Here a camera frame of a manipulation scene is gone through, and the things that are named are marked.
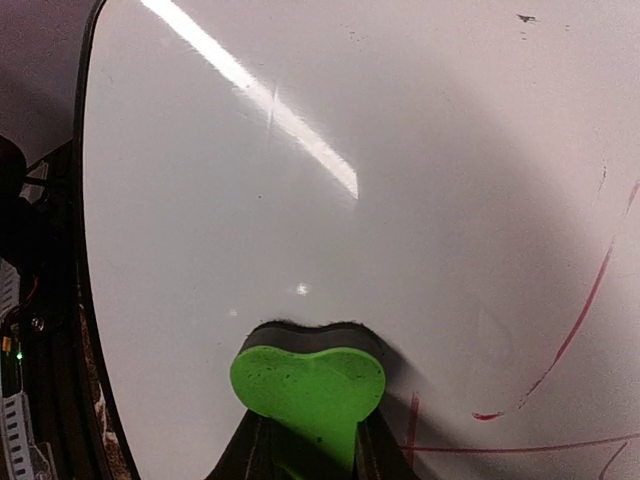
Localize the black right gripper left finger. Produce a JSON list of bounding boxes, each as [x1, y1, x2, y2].
[[205, 410, 275, 480]]

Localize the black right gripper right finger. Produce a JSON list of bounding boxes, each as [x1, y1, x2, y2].
[[352, 408, 419, 480]]

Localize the green bone-shaped eraser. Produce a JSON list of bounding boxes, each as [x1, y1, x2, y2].
[[230, 320, 386, 479]]

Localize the white whiteboard with black frame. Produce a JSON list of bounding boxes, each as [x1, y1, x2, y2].
[[78, 1, 639, 479]]

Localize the white slotted cable duct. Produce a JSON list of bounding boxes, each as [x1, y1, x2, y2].
[[1, 260, 39, 479]]

